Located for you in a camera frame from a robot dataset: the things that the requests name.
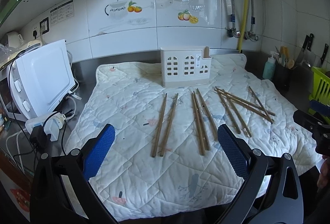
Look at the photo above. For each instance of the wooden chopstick group one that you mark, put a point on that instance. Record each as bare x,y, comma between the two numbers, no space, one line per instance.
229,112

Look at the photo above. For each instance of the person right hand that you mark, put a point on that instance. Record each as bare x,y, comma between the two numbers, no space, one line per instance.
323,179

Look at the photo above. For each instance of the black wall socket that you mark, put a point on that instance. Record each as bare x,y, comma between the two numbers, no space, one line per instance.
44,26

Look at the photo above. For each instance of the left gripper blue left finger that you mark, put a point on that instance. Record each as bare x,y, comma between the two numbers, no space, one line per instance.
95,151

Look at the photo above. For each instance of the teal spray bottle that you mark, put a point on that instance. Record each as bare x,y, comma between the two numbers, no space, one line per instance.
269,68

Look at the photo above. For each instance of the black utensil crock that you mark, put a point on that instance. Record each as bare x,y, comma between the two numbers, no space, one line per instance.
282,78

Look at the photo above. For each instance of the white electric kettle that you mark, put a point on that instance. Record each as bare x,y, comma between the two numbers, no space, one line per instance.
14,39

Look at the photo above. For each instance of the black-handled cleaver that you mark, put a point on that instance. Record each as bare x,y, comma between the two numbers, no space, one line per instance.
305,51

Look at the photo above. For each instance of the red-knob water valve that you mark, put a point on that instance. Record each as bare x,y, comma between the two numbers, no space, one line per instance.
232,33

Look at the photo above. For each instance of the chrome water valve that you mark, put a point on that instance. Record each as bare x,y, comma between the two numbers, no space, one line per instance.
251,36

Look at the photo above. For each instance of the wooden chopstick right group two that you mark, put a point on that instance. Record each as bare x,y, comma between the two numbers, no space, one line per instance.
244,125

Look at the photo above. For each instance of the white quilted cloth mat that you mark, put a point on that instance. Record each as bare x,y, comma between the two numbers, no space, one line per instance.
166,158

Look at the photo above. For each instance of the white power strip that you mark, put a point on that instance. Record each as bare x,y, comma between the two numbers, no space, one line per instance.
51,124

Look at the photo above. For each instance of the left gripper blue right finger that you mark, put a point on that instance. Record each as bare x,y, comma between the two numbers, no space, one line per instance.
238,159

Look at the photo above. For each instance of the green plastic rack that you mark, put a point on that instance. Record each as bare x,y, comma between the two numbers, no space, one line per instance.
320,89

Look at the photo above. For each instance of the wooden chopstick right group four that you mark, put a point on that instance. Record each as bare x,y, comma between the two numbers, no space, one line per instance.
248,107

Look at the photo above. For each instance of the white house-pattern utensil holder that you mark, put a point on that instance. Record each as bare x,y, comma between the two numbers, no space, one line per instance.
184,66

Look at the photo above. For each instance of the white microwave oven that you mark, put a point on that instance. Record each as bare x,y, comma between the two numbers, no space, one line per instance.
39,79

